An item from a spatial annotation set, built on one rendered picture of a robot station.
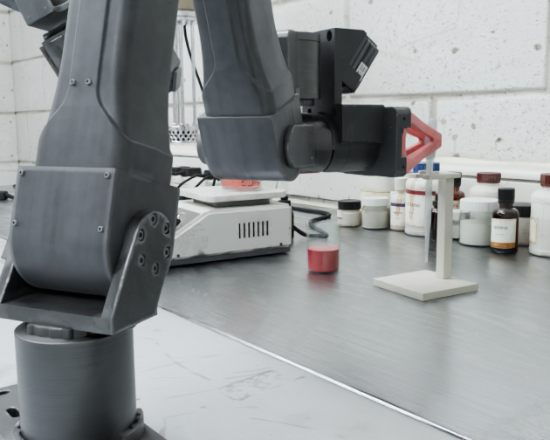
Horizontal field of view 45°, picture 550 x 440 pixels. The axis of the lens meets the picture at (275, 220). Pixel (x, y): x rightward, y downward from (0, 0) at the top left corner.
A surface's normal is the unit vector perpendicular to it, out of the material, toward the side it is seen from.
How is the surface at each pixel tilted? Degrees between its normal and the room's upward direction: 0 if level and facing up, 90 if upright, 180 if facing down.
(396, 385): 0
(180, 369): 0
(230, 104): 109
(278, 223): 90
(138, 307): 90
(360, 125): 89
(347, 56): 89
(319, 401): 0
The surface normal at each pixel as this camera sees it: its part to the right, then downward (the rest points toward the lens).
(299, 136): 0.91, 0.05
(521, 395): -0.01, -0.99
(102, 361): 0.70, 0.10
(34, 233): -0.41, -0.07
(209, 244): 0.50, 0.12
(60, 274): -0.37, 0.55
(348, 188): -0.79, 0.10
